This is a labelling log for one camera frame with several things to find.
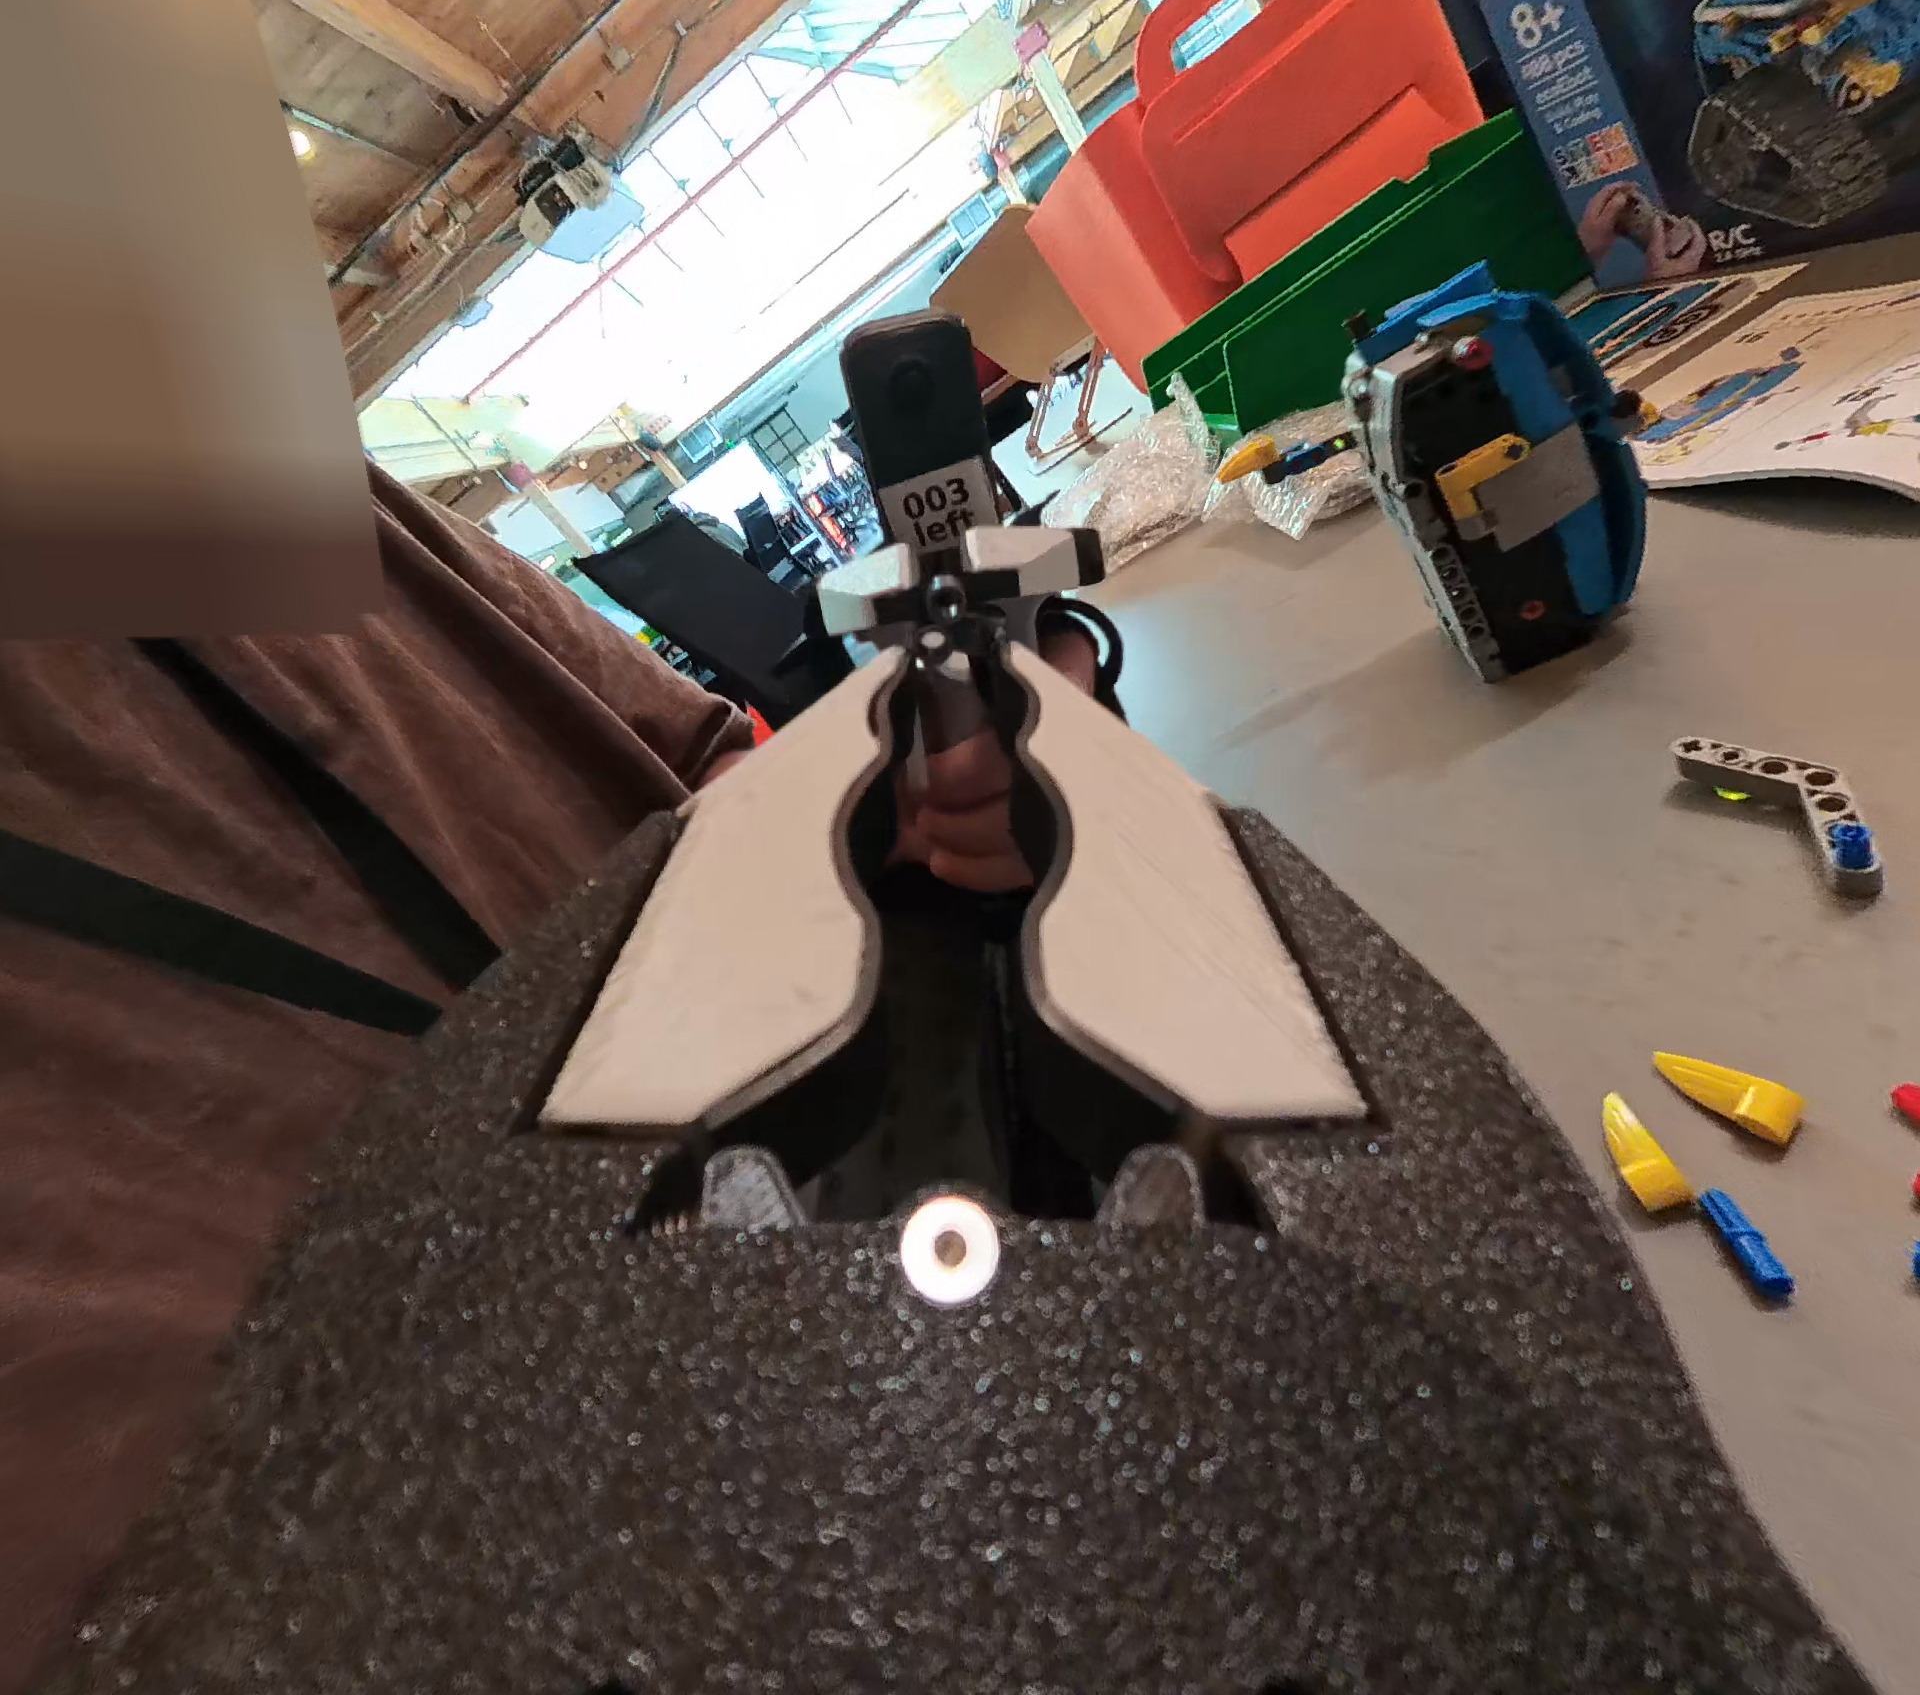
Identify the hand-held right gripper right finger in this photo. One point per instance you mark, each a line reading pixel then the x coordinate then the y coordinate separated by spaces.
pixel 1185 959

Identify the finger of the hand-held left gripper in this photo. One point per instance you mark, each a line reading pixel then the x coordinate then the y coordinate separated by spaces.
pixel 863 598
pixel 1035 556

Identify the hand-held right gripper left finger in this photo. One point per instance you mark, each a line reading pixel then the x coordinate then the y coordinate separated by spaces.
pixel 720 959

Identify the blue grey brick robot model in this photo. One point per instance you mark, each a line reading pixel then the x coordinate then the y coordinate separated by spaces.
pixel 1515 480

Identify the yellow cone piece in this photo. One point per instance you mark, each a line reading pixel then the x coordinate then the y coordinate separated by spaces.
pixel 1725 1095
pixel 1643 1155

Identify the grey angled beam piece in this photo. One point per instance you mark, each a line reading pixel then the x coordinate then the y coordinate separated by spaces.
pixel 1801 787

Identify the person's left hand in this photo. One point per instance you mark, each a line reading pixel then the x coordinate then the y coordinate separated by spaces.
pixel 969 809

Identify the clear plastic bags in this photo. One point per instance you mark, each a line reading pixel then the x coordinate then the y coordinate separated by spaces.
pixel 1140 480

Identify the tan board easel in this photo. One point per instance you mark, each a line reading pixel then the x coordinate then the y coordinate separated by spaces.
pixel 1020 284

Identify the black armrest office chair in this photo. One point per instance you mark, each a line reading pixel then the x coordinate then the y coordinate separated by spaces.
pixel 691 600

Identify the green flat box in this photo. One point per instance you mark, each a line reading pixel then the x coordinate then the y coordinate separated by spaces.
pixel 1351 284

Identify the white ceiling-mounted device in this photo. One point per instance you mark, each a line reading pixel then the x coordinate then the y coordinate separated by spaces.
pixel 563 176

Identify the orange carrier case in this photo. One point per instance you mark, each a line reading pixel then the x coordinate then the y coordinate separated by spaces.
pixel 1274 120

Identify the brown shirt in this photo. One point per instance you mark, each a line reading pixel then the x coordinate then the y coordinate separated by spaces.
pixel 225 1125

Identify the blue sticker sheet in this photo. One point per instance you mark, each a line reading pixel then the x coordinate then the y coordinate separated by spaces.
pixel 1665 322

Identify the open instruction booklet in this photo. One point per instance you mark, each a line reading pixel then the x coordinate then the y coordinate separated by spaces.
pixel 1801 404

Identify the dark blue robot kit box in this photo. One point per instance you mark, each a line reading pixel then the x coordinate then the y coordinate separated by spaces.
pixel 1725 0

